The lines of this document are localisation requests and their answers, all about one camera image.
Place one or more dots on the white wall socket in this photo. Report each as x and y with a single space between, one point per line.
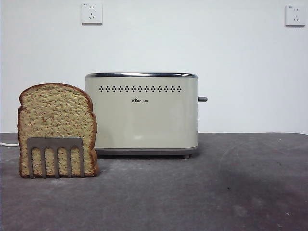
92 14
296 15

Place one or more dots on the silver metal toast rack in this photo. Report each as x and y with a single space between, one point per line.
55 142

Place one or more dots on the brown seeded bread slice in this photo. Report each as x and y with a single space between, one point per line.
55 113

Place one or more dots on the cream two-slot toaster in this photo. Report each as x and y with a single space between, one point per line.
144 120

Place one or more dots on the grey toaster lever knob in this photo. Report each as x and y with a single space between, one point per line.
203 99

